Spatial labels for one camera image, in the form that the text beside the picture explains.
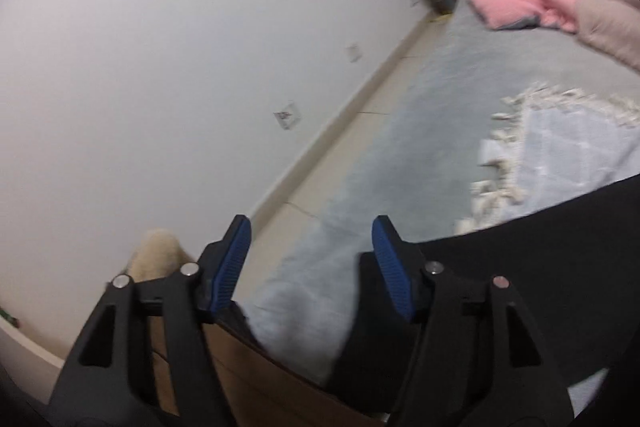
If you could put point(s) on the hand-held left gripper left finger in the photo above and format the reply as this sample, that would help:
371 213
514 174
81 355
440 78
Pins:
230 263

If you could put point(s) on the checked blanket with fringe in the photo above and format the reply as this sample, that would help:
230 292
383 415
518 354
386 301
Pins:
555 142

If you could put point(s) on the black jacket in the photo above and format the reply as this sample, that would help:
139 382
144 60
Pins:
525 267

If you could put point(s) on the beige fluffy object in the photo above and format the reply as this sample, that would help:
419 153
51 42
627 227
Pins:
155 254

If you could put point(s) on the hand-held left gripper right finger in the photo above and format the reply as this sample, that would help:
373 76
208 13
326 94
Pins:
395 274

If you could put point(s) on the brown wooden bed frame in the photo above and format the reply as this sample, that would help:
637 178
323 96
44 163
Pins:
260 382

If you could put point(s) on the pale pink duvet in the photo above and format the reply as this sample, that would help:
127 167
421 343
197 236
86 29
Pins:
607 14

